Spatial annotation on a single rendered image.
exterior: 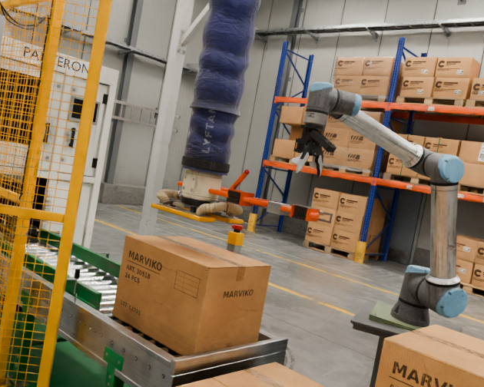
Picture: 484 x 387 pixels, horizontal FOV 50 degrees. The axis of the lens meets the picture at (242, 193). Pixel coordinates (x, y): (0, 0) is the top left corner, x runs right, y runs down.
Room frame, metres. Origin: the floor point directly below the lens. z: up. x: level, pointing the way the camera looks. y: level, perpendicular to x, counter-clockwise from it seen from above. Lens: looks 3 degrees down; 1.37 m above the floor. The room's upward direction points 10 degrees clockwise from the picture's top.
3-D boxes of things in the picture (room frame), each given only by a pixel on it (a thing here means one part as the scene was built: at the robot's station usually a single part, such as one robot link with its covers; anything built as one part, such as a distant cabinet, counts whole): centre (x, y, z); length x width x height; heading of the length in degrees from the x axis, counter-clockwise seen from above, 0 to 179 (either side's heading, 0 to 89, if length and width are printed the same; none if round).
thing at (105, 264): (3.41, 0.85, 0.60); 1.60 x 0.10 x 0.09; 47
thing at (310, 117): (2.06, -0.23, 1.60); 0.10 x 0.09 x 0.05; 137
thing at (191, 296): (2.43, 0.16, 0.75); 0.60 x 0.40 x 0.40; 48
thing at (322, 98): (2.06, -0.24, 1.69); 0.10 x 0.09 x 0.12; 110
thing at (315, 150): (2.06, -0.23, 1.52); 0.09 x 0.08 x 0.12; 47
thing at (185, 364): (2.18, -0.09, 0.58); 0.70 x 0.03 x 0.06; 137
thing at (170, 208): (2.36, 0.25, 1.13); 0.34 x 0.10 x 0.05; 48
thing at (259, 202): (2.39, -0.04, 1.24); 0.93 x 0.30 x 0.04; 48
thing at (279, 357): (2.18, -0.09, 0.48); 0.70 x 0.03 x 0.15; 137
